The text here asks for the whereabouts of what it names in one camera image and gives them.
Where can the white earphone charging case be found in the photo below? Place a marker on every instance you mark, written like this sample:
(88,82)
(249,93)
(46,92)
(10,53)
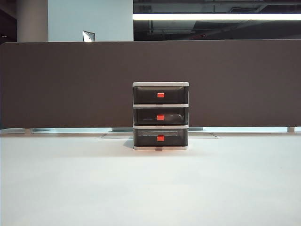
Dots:
(175,117)

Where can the small three-drawer storage cabinet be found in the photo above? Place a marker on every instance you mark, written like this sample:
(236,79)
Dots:
(160,83)

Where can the brown fabric desk partition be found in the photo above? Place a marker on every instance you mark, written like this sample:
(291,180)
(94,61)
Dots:
(47,82)

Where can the long ceiling light strip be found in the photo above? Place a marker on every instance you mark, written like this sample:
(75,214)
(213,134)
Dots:
(211,16)

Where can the white partition foot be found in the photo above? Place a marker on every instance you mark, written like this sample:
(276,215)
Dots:
(27,131)
(291,129)

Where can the white round column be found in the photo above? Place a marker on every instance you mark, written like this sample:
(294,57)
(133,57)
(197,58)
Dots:
(31,21)

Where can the grey partition base bracket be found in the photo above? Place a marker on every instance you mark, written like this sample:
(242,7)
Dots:
(197,129)
(120,129)

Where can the metal wall plate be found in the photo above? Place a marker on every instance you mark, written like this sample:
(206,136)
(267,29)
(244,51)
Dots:
(89,36)

